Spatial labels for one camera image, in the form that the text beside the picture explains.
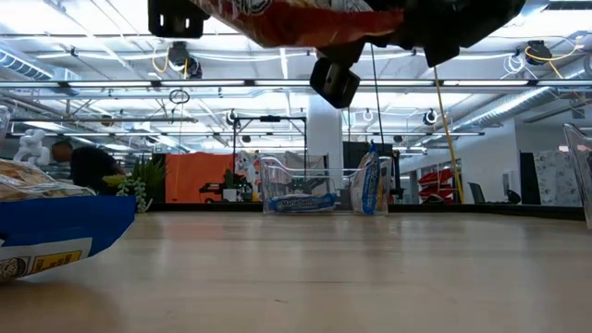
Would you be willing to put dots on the black metal table frame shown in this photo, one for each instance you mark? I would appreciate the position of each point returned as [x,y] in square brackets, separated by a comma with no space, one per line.
[462,208]

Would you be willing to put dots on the clear plastic bin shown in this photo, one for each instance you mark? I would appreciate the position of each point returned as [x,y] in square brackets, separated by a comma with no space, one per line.
[3,122]
[342,199]
[580,162]

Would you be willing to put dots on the red storage bins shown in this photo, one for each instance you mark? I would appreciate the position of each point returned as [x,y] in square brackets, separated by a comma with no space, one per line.
[437,178]

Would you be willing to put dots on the white robot figure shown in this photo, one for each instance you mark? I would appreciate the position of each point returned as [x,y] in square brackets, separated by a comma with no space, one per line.
[32,148]

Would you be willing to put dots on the person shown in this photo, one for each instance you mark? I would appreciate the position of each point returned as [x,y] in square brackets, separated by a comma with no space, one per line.
[90,168]

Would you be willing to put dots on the floral patterned cloth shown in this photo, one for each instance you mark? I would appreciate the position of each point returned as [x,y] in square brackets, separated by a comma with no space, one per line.
[557,178]

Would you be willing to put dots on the blue Maruchan noodle pack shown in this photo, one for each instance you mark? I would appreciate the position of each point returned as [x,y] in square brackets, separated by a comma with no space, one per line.
[300,203]
[370,185]
[60,222]

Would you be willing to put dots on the orange-red partition panel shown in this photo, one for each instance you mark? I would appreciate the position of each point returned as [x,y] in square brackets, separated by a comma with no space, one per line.
[189,173]

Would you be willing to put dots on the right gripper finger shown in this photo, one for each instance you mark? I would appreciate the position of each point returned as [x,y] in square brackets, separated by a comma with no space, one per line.
[334,81]

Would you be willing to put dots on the green succulent plant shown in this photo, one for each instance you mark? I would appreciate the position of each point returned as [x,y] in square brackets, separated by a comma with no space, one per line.
[148,178]

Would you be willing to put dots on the white pillar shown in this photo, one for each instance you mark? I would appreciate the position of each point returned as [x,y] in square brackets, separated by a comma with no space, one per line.
[324,134]

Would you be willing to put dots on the long ceiling light bar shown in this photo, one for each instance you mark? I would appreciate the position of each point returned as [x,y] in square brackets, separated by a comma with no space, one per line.
[115,83]

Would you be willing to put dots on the black partition panel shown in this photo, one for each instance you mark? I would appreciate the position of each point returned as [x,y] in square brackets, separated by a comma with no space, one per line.
[527,178]

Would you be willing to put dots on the orange Maruchan noodle pack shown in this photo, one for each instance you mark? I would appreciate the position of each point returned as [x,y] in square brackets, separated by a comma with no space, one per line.
[300,23]

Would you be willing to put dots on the black metal rack frame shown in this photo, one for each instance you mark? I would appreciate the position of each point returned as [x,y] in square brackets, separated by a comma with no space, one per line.
[270,118]

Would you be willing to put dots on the black cabinet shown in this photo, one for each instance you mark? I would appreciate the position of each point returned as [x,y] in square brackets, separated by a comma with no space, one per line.
[356,152]

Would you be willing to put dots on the black office chair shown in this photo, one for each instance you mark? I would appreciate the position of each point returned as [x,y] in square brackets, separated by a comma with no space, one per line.
[476,192]

